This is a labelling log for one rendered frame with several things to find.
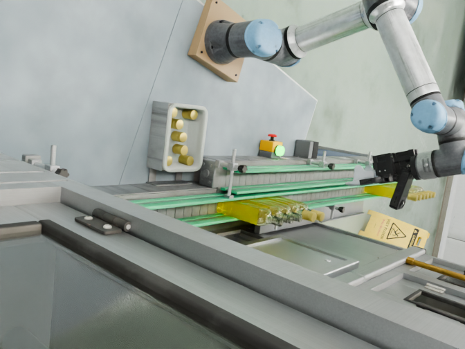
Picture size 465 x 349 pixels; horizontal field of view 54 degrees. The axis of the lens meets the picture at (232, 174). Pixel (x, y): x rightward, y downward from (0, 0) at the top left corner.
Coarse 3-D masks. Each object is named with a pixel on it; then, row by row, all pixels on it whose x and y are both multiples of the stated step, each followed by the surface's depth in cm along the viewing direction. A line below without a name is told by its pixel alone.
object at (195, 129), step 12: (180, 108) 155; (192, 108) 152; (204, 108) 156; (168, 120) 145; (192, 120) 161; (204, 120) 158; (168, 132) 146; (192, 132) 161; (204, 132) 158; (168, 144) 147; (180, 144) 160; (192, 144) 161; (204, 144) 159; (192, 156) 161; (168, 168) 149; (180, 168) 153; (192, 168) 157
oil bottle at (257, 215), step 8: (240, 200) 163; (224, 208) 162; (232, 208) 159; (240, 208) 157; (248, 208) 155; (256, 208) 153; (264, 208) 154; (232, 216) 160; (240, 216) 157; (248, 216) 155; (256, 216) 153; (264, 216) 151; (256, 224) 153; (264, 224) 152
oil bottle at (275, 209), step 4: (244, 200) 164; (248, 200) 163; (252, 200) 163; (256, 200) 164; (256, 204) 160; (260, 204) 159; (264, 204) 159; (268, 204) 160; (272, 204) 161; (268, 208) 157; (272, 208) 156; (276, 208) 157; (280, 208) 158; (272, 212) 156; (276, 212) 156
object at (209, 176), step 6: (204, 162) 162; (210, 162) 160; (204, 168) 162; (210, 168) 160; (216, 168) 160; (204, 174) 162; (210, 174) 160; (216, 174) 160; (204, 180) 163; (210, 180) 161; (216, 180) 161; (210, 186) 161; (216, 186) 161
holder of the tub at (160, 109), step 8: (152, 104) 151; (160, 104) 148; (168, 104) 146; (152, 112) 151; (160, 112) 148; (152, 120) 151; (160, 120) 148; (152, 128) 151; (160, 128) 148; (152, 136) 151; (160, 136) 149; (152, 144) 151; (160, 144) 149; (152, 152) 151; (160, 152) 149; (152, 160) 151; (160, 160) 149; (152, 168) 155; (160, 168) 149; (152, 176) 155; (176, 176) 164; (152, 184) 152; (160, 184) 153; (168, 184) 155; (176, 184) 158; (184, 184) 160
